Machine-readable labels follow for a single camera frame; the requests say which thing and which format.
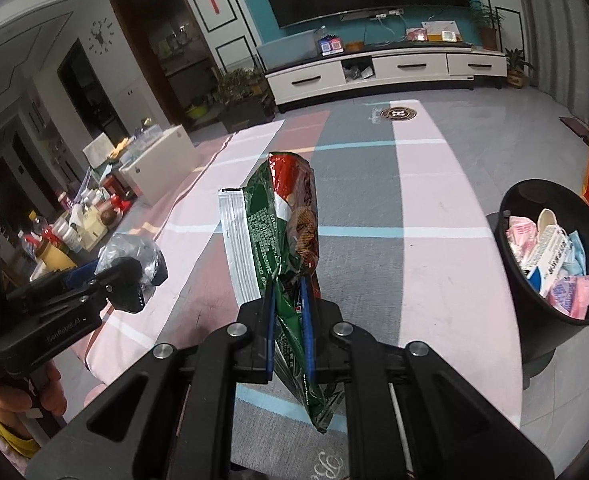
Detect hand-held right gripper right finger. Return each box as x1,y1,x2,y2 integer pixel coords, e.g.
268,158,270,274
300,275,557,480

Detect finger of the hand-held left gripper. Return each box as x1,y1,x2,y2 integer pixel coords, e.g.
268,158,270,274
44,257,146,329
26,261,101,297

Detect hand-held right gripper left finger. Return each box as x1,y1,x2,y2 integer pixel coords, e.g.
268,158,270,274
24,280,278,480

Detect clear crinkled plastic wrapper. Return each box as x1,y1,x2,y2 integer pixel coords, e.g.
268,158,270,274
96,232,169,287

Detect green snack bag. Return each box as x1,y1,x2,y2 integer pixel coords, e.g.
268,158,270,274
218,151,347,433

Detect black trash bin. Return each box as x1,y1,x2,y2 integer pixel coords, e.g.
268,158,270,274
491,178,589,363

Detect pink plastic packet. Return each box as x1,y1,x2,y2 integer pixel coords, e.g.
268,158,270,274
547,274,589,318
507,216,540,261

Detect white blue medicine box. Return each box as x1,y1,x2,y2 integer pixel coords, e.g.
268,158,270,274
519,227,575,291

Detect white striped paper cup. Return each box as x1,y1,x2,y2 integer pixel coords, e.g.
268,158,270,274
537,208,567,248

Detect light blue face mask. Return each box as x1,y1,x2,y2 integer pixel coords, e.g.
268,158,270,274
559,230,587,278

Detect person's left forearm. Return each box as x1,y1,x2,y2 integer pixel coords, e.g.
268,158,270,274
0,400,50,466

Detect person's left hand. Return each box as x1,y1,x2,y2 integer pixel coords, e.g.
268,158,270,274
0,361,68,414

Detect yellow jar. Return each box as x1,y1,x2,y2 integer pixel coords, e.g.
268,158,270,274
37,247,78,272

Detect cluster of bottles and jars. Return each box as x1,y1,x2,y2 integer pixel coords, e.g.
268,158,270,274
17,180,138,281

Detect white storage box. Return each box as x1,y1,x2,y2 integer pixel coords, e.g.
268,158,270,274
117,125,200,207

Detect white flat packet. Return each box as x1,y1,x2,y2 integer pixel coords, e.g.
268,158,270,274
82,136,120,166

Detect stack of clear plastic boxes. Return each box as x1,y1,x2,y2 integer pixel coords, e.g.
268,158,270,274
119,125,165,161

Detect bushy potted plants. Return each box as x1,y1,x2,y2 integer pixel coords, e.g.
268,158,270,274
214,67,275,133

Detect white television cabinet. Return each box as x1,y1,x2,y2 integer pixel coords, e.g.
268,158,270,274
265,47,507,113

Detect small potted floor plant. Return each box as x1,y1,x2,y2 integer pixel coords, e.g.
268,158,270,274
504,47,535,88

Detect desk calendar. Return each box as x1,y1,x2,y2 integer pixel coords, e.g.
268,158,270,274
421,20,459,43

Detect dark flat floor panel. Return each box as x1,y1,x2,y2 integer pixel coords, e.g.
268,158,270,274
559,116,589,141

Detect tall potted plant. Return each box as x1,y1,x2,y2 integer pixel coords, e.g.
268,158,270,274
469,0,505,52

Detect grey curtain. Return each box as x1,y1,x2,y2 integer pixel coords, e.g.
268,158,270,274
517,0,589,116

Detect antler wall clock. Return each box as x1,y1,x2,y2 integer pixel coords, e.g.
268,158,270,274
88,19,115,53

